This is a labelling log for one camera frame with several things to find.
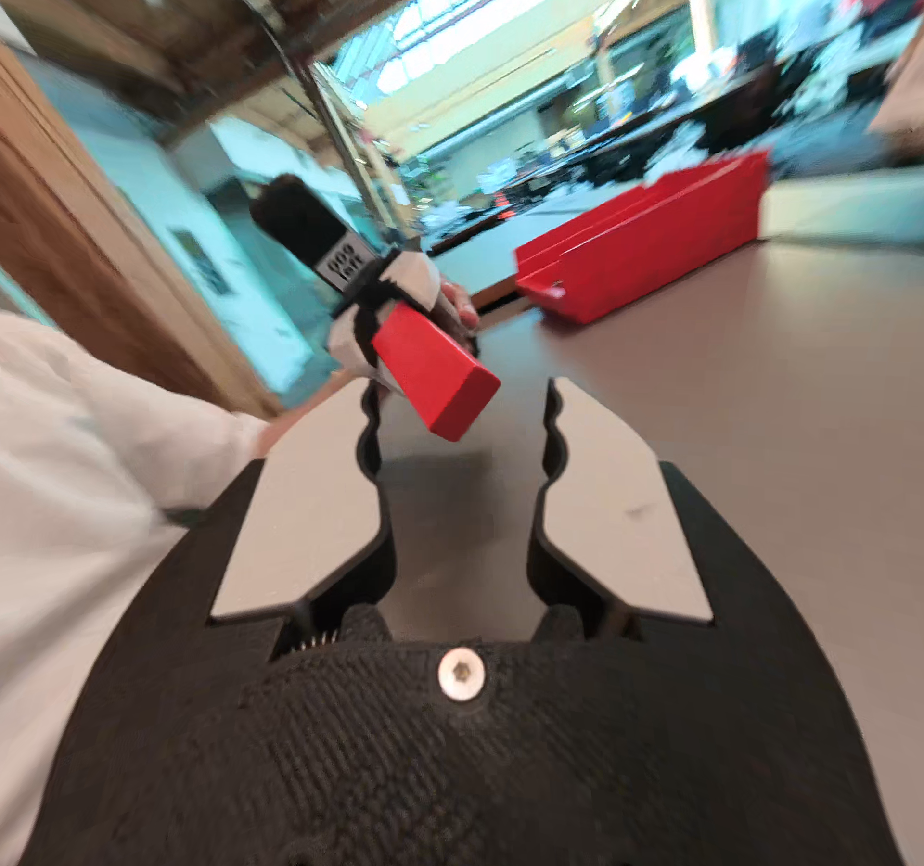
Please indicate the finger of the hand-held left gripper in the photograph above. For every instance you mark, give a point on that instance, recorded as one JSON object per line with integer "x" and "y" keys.
{"x": 412, "y": 277}
{"x": 354, "y": 344}

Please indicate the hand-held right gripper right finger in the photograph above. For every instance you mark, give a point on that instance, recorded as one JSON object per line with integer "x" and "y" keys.
{"x": 621, "y": 527}

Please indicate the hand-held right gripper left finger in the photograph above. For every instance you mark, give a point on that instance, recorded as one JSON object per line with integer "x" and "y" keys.
{"x": 303, "y": 527}

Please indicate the red block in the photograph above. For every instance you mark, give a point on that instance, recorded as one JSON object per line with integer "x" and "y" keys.
{"x": 433, "y": 368}

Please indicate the red plastic bin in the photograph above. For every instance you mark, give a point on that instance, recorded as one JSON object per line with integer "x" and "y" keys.
{"x": 650, "y": 246}

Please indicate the person's left hand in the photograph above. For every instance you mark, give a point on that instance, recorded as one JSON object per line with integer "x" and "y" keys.
{"x": 459, "y": 315}

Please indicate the wooden pillar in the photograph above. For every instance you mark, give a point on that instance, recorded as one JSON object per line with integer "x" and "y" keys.
{"x": 101, "y": 246}

